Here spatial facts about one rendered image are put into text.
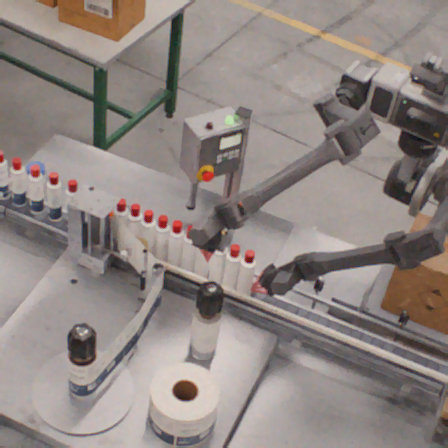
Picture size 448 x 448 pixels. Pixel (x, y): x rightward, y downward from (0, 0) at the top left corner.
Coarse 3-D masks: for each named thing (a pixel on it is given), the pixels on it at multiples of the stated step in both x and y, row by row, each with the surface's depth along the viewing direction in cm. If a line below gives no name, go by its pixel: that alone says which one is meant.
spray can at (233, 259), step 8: (232, 248) 282; (240, 248) 282; (232, 256) 283; (240, 256) 285; (232, 264) 285; (224, 272) 290; (232, 272) 287; (224, 280) 291; (232, 280) 290; (232, 288) 293
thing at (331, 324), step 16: (16, 208) 313; (48, 224) 309; (64, 224) 310; (208, 272) 301; (272, 304) 294; (288, 304) 295; (288, 320) 290; (320, 320) 291; (352, 336) 288; (368, 336) 288; (368, 352) 284; (400, 352) 285; (432, 368) 282
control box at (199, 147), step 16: (224, 112) 268; (192, 128) 261; (224, 128) 263; (240, 128) 265; (192, 144) 263; (208, 144) 262; (240, 144) 270; (192, 160) 267; (208, 160) 267; (192, 176) 270
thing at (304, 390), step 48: (48, 144) 347; (144, 192) 333; (0, 240) 308; (48, 240) 310; (240, 240) 321; (288, 240) 323; (336, 240) 326; (0, 288) 292; (288, 336) 291; (384, 336) 296; (288, 384) 277; (336, 384) 279; (384, 384) 281; (0, 432) 254; (240, 432) 263; (288, 432) 265; (336, 432) 266; (384, 432) 268; (432, 432) 270
